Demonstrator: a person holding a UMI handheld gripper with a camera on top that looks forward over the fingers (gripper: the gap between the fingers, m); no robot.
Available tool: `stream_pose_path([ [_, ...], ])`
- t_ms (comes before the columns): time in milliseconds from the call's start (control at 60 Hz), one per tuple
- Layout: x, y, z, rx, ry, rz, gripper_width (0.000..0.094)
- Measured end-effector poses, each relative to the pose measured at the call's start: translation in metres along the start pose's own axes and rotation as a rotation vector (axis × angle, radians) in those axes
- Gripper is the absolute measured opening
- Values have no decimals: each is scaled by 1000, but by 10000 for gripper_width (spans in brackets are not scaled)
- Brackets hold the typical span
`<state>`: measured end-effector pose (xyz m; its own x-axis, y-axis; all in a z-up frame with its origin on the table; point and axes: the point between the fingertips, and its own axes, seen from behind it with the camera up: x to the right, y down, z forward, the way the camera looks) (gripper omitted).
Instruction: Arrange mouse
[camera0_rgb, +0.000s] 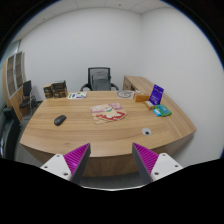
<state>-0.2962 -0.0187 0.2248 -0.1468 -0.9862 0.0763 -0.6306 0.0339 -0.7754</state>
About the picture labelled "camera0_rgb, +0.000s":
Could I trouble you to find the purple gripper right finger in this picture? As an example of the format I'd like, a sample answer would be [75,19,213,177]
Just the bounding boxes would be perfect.
[132,143,182,184]

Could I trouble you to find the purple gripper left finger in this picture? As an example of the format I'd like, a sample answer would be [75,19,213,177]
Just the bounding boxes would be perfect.
[41,143,91,184]

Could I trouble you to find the black computer mouse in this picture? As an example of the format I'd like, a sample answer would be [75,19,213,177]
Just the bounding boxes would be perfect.
[54,115,66,126]

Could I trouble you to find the illustrated cork mouse pad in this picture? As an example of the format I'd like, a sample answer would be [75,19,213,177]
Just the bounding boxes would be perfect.
[91,103,127,124]

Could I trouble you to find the blue small box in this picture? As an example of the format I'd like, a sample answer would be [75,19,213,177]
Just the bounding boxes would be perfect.
[153,109,162,117]

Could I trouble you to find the green box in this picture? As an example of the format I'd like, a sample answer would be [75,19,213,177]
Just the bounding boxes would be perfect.
[155,104,172,117]

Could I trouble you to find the wooden office desk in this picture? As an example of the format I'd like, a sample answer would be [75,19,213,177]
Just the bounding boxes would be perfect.
[19,75,198,178]

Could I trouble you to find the yellow small box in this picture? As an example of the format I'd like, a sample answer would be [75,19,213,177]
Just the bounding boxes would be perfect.
[144,101,154,110]

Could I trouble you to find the brown cardboard box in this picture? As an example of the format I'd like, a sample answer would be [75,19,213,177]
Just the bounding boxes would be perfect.
[134,92,149,102]

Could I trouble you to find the white green leaflet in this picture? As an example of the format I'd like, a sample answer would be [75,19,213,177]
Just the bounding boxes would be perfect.
[67,92,87,99]

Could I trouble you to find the purple standing card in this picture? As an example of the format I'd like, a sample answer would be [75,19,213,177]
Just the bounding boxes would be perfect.
[149,85,164,105]

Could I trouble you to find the black chair at left edge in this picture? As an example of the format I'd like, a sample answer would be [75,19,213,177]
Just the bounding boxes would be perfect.
[0,107,21,160]

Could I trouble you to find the dark brown box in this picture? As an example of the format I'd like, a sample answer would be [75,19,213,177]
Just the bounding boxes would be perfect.
[52,80,67,98]

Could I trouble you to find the black side chair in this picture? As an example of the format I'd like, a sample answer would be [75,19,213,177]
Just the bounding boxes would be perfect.
[19,80,37,113]

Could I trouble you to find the round grey coaster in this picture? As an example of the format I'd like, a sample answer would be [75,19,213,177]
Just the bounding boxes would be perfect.
[117,90,133,99]

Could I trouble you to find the small brown box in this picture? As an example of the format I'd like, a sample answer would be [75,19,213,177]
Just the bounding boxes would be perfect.
[43,84,53,99]

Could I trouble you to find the black mesh office chair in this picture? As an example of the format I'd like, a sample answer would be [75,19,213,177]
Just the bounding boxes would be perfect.
[80,67,119,91]

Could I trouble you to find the wooden shelf cabinet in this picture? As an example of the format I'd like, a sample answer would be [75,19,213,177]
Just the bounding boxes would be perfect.
[2,52,29,120]

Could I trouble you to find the desk cable grommet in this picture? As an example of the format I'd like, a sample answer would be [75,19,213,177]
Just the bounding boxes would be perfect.
[142,128,151,136]

